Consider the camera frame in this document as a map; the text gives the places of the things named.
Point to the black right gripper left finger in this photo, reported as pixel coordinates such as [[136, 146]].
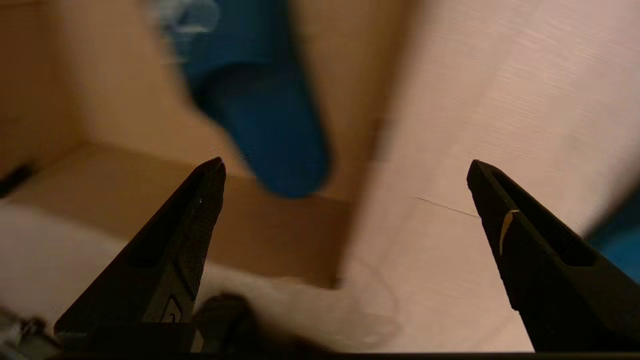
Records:
[[165, 260]]

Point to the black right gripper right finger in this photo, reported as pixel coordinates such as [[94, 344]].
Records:
[[560, 290]]

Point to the brown cardboard shoe box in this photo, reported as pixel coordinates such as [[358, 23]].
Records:
[[125, 190]]

